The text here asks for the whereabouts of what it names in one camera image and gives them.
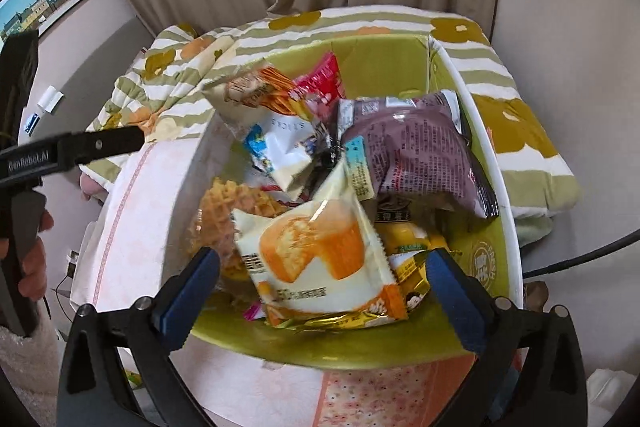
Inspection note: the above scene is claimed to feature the floral striped blanket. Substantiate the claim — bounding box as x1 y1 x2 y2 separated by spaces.
85 4 583 248

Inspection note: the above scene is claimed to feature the waffle snack packet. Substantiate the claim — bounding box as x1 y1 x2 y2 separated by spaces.
192 177 291 283

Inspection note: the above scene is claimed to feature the yellow and green snack packet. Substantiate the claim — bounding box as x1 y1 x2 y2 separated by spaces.
375 202 446 258

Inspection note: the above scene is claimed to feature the purple snack packet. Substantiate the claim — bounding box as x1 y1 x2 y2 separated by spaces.
336 90 500 220

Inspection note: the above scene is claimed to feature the person's left hand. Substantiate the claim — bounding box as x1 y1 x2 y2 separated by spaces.
19 211 55 294

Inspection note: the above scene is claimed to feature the black cable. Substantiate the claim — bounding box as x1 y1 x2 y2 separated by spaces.
522 227 640 280

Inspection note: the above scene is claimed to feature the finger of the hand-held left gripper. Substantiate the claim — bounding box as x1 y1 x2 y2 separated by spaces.
56 126 147 169

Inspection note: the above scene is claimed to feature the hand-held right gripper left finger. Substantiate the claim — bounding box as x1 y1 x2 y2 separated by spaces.
57 246 223 427

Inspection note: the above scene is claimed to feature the person's left forearm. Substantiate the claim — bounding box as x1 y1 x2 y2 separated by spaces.
0 319 63 427

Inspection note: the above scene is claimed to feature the gold foil snack packet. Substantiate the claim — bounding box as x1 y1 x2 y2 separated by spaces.
280 252 433 333

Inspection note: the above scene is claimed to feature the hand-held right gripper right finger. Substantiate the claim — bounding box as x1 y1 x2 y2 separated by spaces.
424 247 586 427

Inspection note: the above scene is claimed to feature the pink striped snack packet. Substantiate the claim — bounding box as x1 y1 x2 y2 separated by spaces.
292 52 346 108

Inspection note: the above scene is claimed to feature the orange striped snack packet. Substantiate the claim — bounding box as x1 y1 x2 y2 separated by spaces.
202 64 313 128

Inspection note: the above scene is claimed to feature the green cardboard box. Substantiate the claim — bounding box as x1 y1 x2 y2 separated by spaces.
170 32 526 370

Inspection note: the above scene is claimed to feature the white wall socket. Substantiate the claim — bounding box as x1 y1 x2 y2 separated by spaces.
37 86 64 114

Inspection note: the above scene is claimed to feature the cream and orange cake packet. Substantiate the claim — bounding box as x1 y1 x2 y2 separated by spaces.
231 160 410 328

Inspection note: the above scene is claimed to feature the white and blue snack packet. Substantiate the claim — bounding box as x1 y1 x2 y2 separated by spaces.
242 110 333 193

